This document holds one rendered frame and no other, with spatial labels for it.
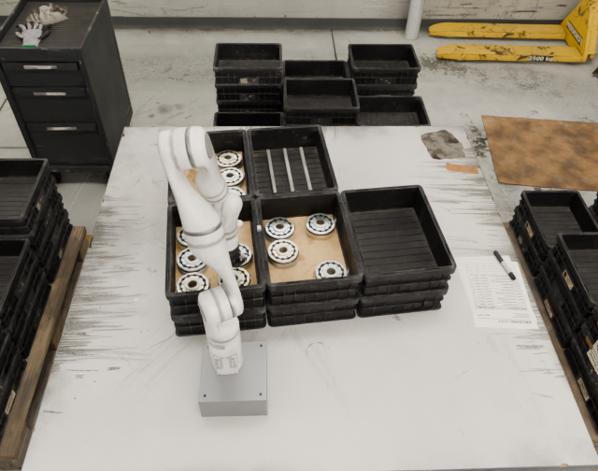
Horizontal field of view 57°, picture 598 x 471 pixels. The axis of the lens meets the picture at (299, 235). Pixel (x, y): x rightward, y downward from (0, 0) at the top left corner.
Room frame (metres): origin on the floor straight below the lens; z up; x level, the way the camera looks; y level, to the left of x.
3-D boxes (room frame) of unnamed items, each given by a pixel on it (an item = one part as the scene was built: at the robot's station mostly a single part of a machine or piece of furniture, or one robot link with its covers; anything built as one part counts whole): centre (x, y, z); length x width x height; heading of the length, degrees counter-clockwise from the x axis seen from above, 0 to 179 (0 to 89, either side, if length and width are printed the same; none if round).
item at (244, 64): (2.99, 0.34, 0.37); 0.40 x 0.30 x 0.45; 94
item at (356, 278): (1.24, -0.02, 0.92); 0.40 x 0.30 x 0.02; 10
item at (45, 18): (2.84, 1.38, 0.88); 0.29 x 0.22 x 0.03; 4
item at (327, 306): (1.24, -0.02, 0.76); 0.40 x 0.30 x 0.12; 10
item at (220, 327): (0.83, 0.20, 1.04); 0.09 x 0.09 x 0.17; 28
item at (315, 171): (1.63, 0.04, 0.87); 0.40 x 0.30 x 0.11; 10
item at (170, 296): (1.18, 0.27, 0.92); 0.40 x 0.30 x 0.02; 10
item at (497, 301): (1.21, -0.71, 0.70); 0.33 x 0.23 x 0.01; 4
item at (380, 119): (2.64, -0.49, 0.31); 0.40 x 0.30 x 0.34; 94
